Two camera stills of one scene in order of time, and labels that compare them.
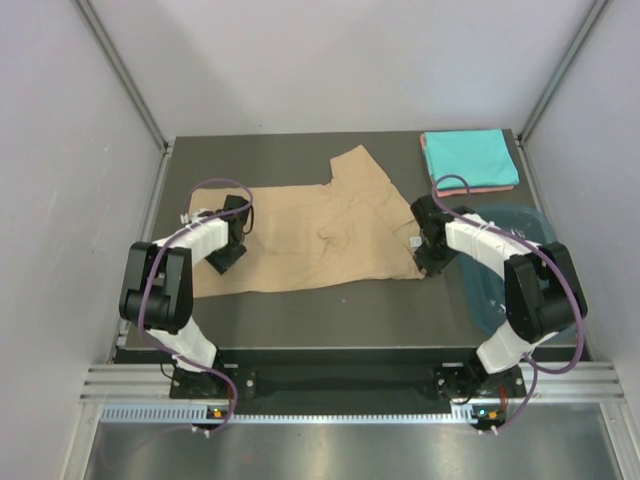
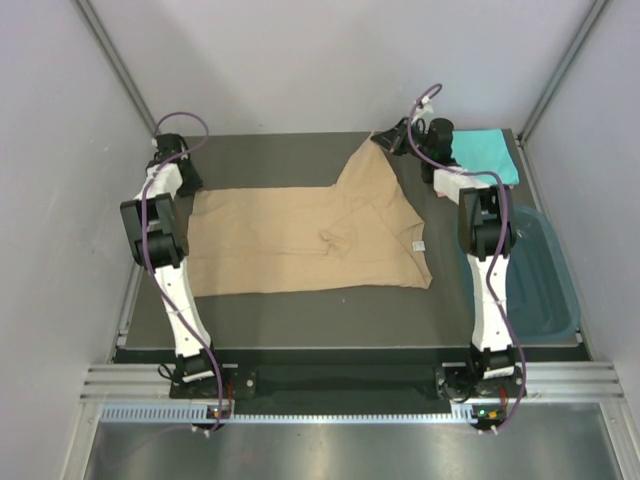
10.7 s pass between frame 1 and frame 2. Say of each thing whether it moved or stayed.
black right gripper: moved
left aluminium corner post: stayed
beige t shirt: moved
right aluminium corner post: stayed
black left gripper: moved
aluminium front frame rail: stayed
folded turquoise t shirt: stayed
